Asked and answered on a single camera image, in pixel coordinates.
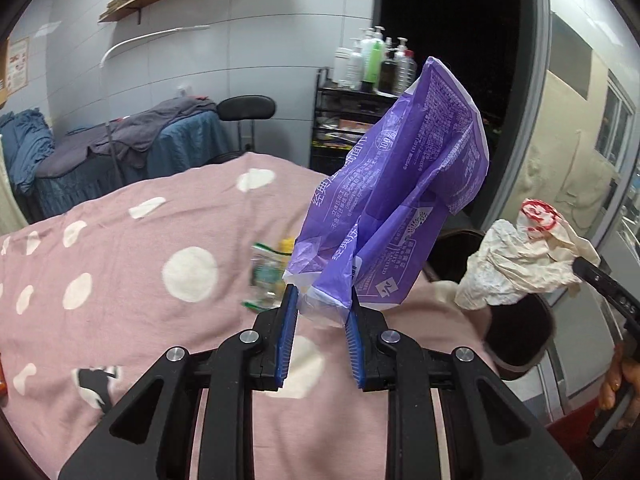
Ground purple plastic bag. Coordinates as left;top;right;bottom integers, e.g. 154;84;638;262
283;58;489;325

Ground white paper wrapper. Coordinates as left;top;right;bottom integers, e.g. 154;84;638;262
454;198;600;311

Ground yellow corrugated trash piece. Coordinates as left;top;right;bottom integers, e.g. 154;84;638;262
278;237;295;256

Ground dark brown trash bin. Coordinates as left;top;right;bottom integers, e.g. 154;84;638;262
423;229;555;380

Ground person's right hand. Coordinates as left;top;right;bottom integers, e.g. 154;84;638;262
598;344;640;429

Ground small clear snack wrapper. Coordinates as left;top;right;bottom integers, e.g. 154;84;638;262
242;243;292;312

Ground blue covered massage bed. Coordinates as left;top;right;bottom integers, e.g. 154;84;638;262
30;110;232;218

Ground pink polka dot blanket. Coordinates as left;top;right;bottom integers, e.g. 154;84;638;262
0;150;501;480

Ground black round stool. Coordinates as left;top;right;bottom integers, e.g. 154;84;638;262
217;94;277;122

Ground grey cloth on bed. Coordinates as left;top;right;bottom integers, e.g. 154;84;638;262
88;96;217;169

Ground clear ribbed bottle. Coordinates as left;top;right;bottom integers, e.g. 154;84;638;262
394;50;416;96

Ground green bottle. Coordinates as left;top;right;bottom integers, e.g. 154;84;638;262
361;34;385;93

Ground blue towel pile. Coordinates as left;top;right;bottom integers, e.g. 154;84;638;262
1;108;54;196

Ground black wire shelf cart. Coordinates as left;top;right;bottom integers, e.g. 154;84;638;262
309;67;397;176

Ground grey door frame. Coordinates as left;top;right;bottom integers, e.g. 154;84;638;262
472;0;551;230

